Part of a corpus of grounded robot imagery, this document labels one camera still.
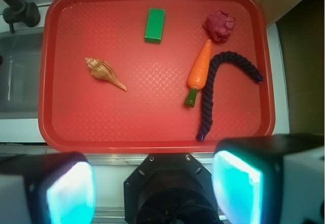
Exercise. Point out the grey sink basin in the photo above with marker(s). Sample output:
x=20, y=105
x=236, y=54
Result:
x=20, y=73

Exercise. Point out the red plastic tray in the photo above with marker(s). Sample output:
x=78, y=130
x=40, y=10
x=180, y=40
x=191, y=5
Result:
x=78, y=112

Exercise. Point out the green rectangular block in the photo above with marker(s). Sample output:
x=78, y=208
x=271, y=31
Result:
x=155, y=26

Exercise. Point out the orange toy carrot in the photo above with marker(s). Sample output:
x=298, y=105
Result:
x=198, y=74

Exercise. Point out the crumpled red paper ball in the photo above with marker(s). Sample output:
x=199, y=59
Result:
x=220, y=26

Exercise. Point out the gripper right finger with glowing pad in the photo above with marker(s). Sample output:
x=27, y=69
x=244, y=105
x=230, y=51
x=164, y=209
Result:
x=270, y=179

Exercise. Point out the tan spiral seashell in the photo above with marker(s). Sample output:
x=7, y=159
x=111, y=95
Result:
x=103, y=71

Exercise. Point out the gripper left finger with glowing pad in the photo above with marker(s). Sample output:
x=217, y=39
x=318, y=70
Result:
x=47, y=188

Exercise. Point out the black faucet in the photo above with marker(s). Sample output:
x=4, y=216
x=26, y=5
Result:
x=21, y=11

